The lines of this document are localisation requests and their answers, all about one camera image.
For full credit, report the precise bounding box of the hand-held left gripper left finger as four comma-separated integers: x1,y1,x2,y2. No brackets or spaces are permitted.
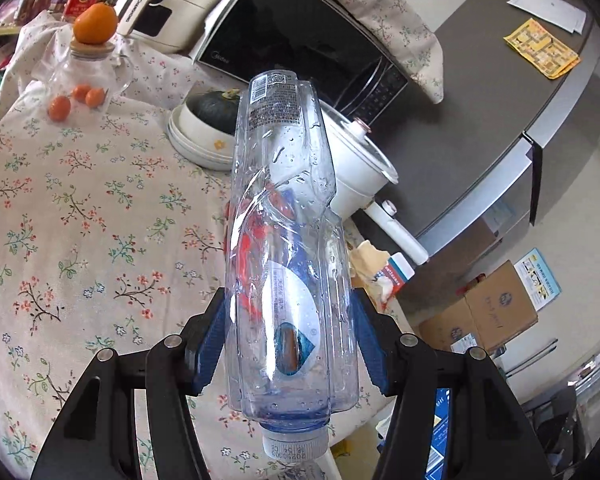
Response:
30,287,228,480

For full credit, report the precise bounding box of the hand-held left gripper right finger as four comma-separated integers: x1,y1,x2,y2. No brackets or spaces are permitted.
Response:
352,287,553,480

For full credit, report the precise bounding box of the torn orange snack carton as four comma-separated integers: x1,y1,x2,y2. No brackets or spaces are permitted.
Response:
350,240,416,311

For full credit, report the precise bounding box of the clear plastic water bottle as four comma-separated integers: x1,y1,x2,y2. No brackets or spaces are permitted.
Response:
224,69,360,473

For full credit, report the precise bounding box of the small cardboard box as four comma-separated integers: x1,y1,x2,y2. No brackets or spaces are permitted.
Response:
417,300,481,356

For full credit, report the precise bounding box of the blue box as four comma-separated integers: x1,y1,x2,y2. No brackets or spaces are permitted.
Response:
425,387,453,480

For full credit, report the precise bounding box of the large cardboard box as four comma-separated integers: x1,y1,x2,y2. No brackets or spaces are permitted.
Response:
462,260,538,353

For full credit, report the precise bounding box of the white electric cooking pot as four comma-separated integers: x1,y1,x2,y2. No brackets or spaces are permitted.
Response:
322,105,431,266

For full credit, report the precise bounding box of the floral tablecloth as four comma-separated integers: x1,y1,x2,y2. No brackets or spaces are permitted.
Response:
0,7,401,480

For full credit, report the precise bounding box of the white ceramic bowl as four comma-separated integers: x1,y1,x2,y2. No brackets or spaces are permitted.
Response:
167,102,238,171

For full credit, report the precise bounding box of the dark green squash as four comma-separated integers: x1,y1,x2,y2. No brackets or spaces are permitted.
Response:
187,89,243,133

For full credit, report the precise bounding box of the grey refrigerator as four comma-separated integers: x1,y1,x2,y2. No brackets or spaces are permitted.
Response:
365,0,600,256

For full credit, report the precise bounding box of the glass jar with cork lid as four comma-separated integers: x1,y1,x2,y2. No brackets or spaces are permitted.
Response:
47,40,133,111

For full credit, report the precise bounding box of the black microwave oven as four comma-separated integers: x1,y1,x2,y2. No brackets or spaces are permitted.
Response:
192,0,411,126

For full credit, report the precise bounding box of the large orange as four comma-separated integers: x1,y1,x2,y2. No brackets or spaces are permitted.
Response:
74,2,118,45

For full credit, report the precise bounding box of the floral appliance cover cloth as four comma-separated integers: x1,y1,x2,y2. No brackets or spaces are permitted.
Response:
280,0,443,106

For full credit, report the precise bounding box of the yellow flyer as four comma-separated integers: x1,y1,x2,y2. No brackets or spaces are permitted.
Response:
503,17,581,80

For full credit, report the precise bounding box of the white paper sheet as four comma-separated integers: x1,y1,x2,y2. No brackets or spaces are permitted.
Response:
506,0,587,35

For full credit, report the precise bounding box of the blue wall leaflet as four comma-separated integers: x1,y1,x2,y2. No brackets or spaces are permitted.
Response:
513,248,562,311

